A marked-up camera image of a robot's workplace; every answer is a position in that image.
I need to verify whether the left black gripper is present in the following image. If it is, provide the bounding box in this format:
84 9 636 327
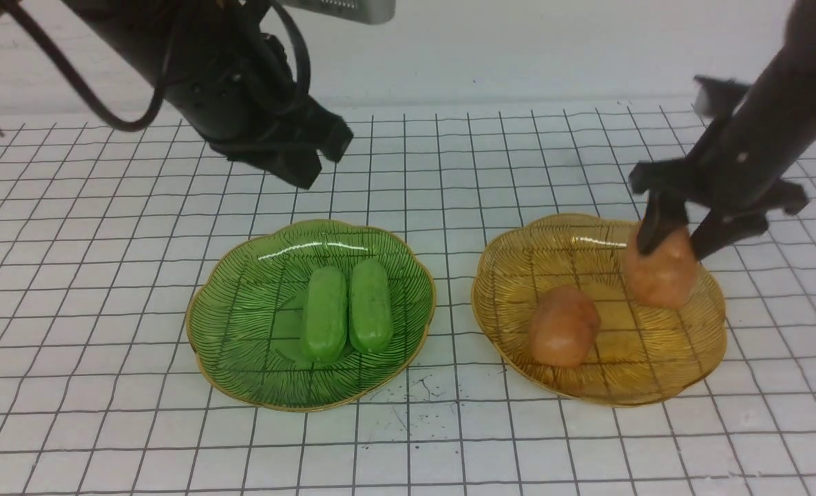
167 28 354 189

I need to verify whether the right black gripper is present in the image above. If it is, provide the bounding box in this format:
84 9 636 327
630 74 811 261

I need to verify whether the orange potato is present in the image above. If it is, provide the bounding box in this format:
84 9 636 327
528 285 602 369
623 225 698 309

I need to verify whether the green cucumber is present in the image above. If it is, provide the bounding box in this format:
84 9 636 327
348 258 395 354
300 266 348 364

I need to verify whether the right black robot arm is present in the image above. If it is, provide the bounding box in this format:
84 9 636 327
630 1 816 260

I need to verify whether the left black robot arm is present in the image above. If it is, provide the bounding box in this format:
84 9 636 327
0 1 353 189

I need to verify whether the amber glass plate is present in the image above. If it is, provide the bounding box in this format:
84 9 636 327
470 213 728 407

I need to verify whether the green glass plate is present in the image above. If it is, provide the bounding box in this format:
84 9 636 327
185 220 436 411

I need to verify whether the white grid table mat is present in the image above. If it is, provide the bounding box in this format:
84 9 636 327
0 103 816 495

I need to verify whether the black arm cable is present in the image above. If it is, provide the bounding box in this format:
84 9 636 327
0 0 312 135

